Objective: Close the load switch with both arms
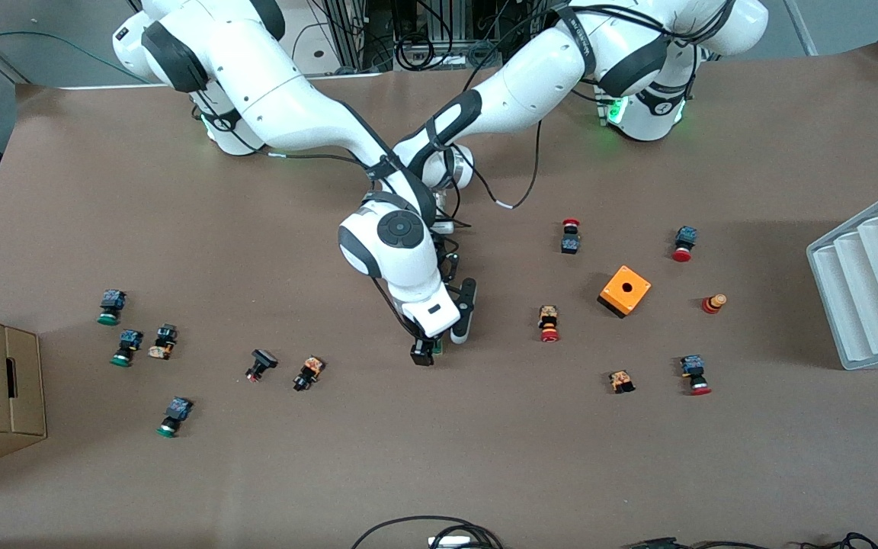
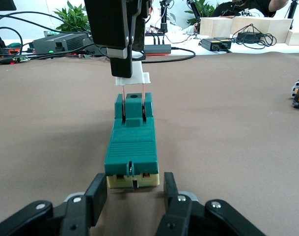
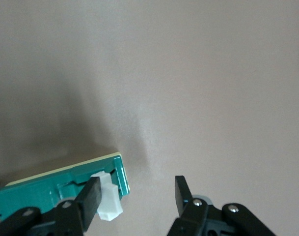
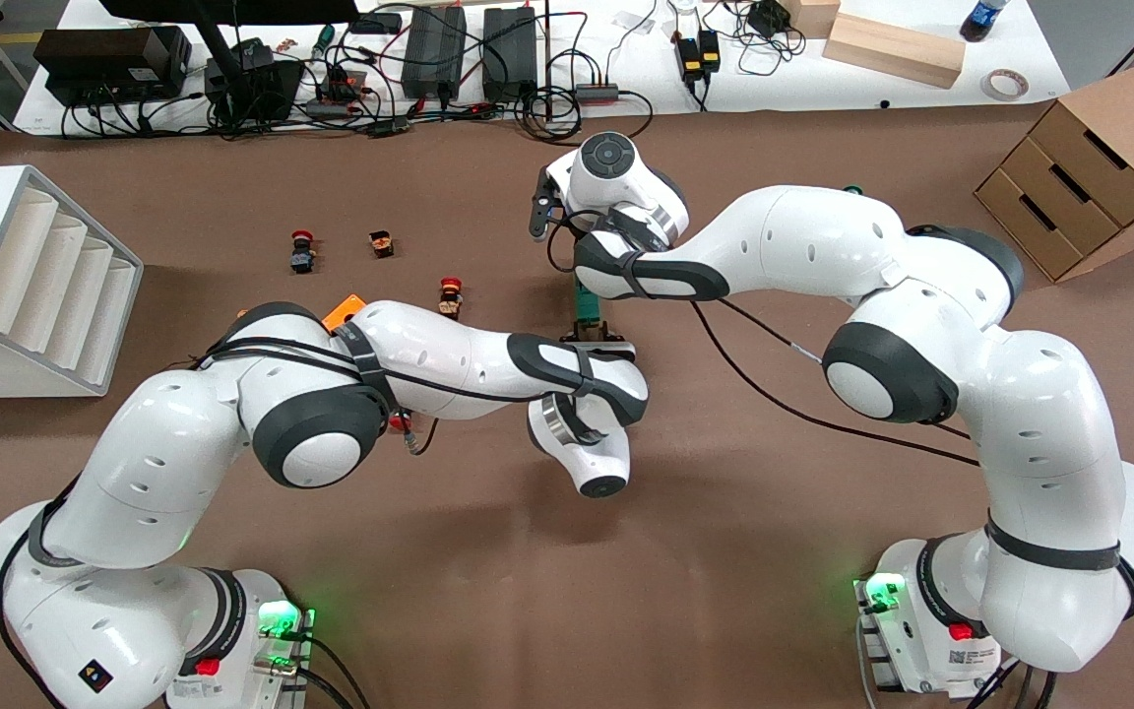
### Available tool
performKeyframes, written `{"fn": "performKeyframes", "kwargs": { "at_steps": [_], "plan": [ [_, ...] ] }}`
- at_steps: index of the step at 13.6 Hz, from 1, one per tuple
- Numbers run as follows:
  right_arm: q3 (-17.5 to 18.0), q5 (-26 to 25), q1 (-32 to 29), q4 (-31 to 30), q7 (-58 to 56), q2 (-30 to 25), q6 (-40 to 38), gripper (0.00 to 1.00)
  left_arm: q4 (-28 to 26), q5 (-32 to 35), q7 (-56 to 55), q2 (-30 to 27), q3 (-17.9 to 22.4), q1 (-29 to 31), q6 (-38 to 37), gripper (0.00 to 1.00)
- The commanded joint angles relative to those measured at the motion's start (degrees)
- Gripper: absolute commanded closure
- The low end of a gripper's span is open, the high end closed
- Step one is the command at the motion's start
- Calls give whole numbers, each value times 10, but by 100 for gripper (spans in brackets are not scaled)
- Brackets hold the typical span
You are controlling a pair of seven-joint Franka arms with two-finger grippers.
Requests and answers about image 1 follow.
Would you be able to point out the white ridged tray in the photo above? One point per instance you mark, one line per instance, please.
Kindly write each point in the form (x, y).
(873, 290)

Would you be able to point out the red mushroom button blue block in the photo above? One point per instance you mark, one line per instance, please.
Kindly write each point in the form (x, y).
(694, 374)
(684, 242)

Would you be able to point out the green terminal rail block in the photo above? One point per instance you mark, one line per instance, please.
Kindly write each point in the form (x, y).
(440, 347)

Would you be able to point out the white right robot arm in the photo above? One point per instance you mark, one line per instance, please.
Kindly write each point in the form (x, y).
(271, 84)

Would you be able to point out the orange button enclosure box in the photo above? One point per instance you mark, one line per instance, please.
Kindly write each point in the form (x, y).
(622, 293)

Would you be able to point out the small orange contact block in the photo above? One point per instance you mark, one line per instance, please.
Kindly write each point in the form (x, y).
(621, 380)

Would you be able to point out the black square-head switch red tip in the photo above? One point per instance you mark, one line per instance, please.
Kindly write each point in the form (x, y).
(261, 362)

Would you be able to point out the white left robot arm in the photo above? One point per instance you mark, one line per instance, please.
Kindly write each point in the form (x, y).
(530, 76)

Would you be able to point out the red pushbutton black contact block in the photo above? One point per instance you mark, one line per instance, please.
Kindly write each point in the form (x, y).
(570, 238)

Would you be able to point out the white mounting plate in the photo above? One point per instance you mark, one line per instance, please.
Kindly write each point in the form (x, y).
(313, 38)

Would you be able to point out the green pushbutton blue contact block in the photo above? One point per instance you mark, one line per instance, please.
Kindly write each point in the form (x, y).
(127, 347)
(174, 415)
(110, 305)

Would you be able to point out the red mushroom button orange block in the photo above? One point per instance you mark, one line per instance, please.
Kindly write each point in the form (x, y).
(549, 322)

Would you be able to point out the red orange button head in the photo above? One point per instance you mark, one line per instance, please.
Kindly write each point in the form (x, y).
(713, 303)

